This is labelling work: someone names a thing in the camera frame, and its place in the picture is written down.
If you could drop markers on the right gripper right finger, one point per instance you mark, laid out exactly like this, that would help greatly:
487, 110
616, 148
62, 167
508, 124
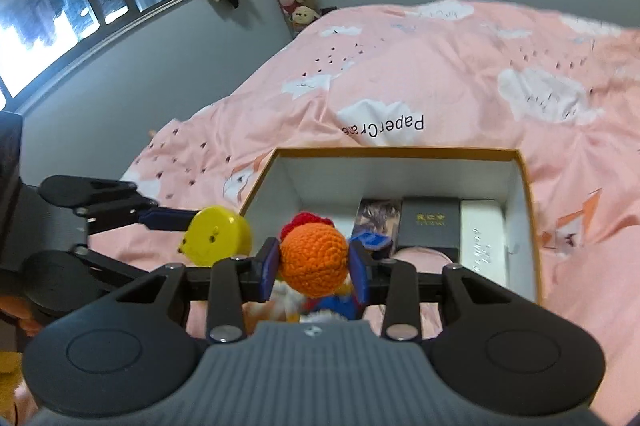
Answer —
389, 283

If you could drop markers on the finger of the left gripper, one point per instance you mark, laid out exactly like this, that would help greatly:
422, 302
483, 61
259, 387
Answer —
72, 192
112, 215

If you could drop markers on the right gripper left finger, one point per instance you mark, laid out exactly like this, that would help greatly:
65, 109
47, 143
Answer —
235, 281

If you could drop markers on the pink zip pouch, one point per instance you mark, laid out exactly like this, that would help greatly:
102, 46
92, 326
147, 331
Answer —
425, 261

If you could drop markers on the yellow round chick toy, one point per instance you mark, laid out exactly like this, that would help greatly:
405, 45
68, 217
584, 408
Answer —
216, 233

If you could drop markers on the orange white fox plush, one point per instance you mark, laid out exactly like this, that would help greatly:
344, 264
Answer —
284, 305

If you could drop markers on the illustrated dark card box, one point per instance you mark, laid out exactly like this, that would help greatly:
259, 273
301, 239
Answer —
382, 216

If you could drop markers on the black square gift box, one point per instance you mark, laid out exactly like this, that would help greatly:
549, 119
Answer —
430, 222

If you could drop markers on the white box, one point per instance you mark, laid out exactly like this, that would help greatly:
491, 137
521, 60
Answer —
482, 242

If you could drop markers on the person's hand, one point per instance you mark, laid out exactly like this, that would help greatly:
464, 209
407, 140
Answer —
18, 309

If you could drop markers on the orange cardboard box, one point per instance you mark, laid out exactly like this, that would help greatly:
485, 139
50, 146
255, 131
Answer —
331, 182

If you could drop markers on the pink cloud-print duvet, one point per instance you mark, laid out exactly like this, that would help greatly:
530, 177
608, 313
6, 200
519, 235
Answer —
562, 90

